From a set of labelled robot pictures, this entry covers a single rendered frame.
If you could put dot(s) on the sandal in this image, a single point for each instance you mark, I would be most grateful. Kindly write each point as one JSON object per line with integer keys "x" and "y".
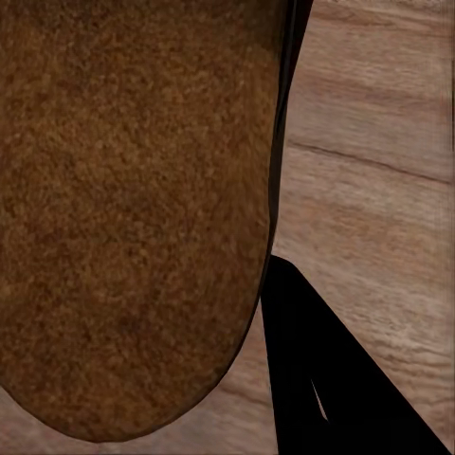
{"x": 140, "y": 168}

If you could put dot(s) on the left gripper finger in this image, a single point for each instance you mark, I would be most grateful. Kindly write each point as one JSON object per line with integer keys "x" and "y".
{"x": 329, "y": 397}

